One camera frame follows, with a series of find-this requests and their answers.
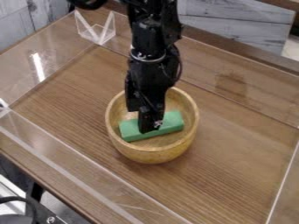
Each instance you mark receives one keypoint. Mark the black metal base bracket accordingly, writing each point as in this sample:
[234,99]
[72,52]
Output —
[41,213]

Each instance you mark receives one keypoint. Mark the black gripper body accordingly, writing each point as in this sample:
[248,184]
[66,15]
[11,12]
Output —
[149,79]

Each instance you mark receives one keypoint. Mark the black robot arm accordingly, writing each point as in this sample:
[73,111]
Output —
[157,29]

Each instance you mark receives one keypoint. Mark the brown wooden bowl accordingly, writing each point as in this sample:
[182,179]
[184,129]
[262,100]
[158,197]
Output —
[162,148]

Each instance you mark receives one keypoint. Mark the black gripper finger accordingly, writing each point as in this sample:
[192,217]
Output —
[150,118]

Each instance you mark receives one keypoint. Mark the green rectangular block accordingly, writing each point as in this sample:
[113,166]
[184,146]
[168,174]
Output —
[173,124]

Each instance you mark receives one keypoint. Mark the black table leg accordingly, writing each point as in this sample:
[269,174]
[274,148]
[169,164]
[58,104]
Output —
[37,192]

